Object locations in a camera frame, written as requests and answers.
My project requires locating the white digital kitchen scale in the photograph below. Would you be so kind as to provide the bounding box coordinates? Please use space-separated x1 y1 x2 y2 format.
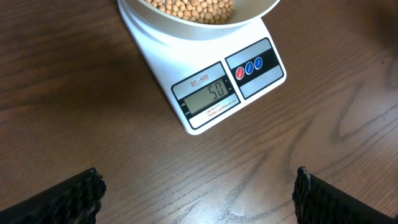
118 1 287 135

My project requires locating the white round bowl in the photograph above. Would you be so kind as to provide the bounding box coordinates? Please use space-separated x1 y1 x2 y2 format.
124 0 279 40

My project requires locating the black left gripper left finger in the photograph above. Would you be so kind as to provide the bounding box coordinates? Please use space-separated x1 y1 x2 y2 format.
1 167 106 224

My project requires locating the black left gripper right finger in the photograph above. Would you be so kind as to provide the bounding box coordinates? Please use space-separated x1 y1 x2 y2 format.
292 167 397 224

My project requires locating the soybeans pile in bowl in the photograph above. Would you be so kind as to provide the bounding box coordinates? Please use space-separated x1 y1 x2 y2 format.
145 0 235 25

